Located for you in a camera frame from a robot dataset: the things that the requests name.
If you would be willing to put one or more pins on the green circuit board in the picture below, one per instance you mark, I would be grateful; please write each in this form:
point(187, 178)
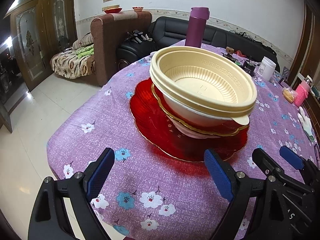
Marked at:
point(241, 62)

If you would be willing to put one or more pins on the small red bowl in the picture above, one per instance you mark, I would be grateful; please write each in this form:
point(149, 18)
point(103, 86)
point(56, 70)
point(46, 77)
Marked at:
point(138, 8)

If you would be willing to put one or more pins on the red cloth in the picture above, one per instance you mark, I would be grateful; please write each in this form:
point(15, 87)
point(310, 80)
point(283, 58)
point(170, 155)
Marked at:
point(240, 53)

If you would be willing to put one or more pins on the black electronic device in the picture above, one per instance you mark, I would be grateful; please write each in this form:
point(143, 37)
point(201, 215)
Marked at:
point(249, 68)

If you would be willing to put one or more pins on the purple thermos bottle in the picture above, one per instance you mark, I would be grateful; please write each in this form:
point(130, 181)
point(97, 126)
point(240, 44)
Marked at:
point(196, 30)

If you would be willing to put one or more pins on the black leather sofa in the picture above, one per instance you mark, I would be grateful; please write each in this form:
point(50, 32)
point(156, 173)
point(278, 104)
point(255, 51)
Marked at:
point(170, 32)

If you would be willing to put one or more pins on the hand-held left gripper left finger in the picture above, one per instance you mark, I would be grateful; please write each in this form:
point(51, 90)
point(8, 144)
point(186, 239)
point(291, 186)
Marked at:
point(100, 175)

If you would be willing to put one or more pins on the black remote control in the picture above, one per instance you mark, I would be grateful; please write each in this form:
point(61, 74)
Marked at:
point(130, 37)

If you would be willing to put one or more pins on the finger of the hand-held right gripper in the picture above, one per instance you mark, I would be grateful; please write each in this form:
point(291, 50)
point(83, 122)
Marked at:
point(291, 157)
point(262, 160)

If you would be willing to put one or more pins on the striped pillow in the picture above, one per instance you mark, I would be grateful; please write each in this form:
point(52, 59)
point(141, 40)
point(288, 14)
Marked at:
point(83, 41)

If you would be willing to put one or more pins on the wooden glass-door cabinet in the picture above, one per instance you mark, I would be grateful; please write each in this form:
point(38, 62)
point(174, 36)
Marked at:
point(310, 42)

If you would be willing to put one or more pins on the patterned blanket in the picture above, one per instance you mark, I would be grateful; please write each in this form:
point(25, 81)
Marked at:
point(70, 65)

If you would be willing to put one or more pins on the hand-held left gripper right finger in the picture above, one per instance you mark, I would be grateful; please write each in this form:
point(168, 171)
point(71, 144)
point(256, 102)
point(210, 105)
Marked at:
point(217, 172)

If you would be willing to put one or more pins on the green cloth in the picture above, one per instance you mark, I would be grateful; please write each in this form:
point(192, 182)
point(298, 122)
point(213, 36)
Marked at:
point(86, 50)

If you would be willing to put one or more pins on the brown armchair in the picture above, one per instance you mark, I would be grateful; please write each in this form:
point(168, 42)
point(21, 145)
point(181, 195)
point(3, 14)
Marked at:
point(110, 42)

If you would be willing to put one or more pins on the dark jar with brown top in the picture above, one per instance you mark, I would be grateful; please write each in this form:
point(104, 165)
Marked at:
point(229, 50)

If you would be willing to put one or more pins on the white plastic jar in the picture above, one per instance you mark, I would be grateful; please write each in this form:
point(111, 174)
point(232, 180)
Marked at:
point(266, 68)

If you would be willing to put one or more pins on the white glove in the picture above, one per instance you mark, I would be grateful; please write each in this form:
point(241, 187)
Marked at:
point(306, 125)

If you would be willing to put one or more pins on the red bowl with cream insert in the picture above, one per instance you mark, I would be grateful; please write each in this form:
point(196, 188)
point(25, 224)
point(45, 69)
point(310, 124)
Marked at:
point(113, 10)

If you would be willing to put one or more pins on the grey metal stand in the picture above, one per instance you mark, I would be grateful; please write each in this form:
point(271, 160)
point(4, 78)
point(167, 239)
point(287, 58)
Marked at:
point(286, 73)

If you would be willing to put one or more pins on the large red plate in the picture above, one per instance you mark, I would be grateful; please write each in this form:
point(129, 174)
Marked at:
point(155, 120)

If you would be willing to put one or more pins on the purple floral tablecloth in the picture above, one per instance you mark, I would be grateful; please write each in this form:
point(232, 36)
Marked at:
point(112, 120)

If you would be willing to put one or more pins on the small red gold-rimmed plate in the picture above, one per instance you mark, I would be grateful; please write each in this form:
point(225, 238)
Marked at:
point(217, 129)

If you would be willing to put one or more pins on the wooden wardrobe with glass doors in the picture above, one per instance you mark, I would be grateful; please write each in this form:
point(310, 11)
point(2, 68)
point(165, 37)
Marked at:
point(32, 42)

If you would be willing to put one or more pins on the bagged bread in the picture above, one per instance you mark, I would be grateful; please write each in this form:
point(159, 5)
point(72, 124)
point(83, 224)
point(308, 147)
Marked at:
point(288, 95)

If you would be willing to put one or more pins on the pink bottle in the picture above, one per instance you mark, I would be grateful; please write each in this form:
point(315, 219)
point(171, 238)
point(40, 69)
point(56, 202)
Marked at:
point(301, 93)

